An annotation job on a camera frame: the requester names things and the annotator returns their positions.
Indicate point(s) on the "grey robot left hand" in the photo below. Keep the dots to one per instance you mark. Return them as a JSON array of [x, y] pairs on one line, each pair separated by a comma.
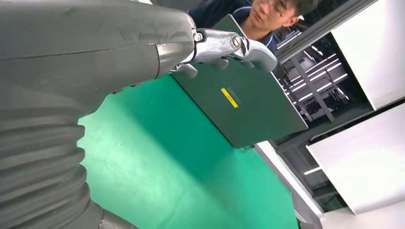
[[95, 47]]

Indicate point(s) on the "dark green laptop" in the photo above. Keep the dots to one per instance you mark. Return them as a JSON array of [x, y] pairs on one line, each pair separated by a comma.
[[246, 107]]

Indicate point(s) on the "person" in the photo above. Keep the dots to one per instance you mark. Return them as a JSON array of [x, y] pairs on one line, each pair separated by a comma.
[[269, 19]]

